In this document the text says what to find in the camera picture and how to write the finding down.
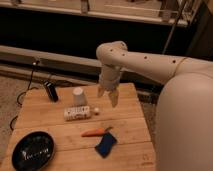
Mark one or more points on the orange carrot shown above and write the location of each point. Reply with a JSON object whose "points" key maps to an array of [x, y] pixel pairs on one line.
{"points": [[96, 132]]}

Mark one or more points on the blue sponge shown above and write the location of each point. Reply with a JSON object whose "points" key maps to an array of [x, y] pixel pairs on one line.
{"points": [[105, 145]]}

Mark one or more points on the grey baseboard rail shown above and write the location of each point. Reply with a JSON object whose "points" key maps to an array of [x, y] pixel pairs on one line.
{"points": [[52, 61]]}

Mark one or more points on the black round plate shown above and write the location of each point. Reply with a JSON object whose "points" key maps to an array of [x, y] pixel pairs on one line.
{"points": [[33, 152]]}

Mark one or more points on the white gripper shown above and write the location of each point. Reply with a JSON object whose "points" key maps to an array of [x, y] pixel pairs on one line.
{"points": [[109, 79]]}

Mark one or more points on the white paper cup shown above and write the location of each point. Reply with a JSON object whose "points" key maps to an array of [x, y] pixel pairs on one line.
{"points": [[79, 97]]}

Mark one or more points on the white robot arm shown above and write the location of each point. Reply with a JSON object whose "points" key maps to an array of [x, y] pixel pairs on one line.
{"points": [[184, 111]]}

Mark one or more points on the metal pole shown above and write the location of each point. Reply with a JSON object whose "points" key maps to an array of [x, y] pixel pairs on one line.
{"points": [[178, 16]]}

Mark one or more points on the black rectangular device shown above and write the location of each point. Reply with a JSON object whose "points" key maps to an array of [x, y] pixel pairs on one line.
{"points": [[51, 91]]}

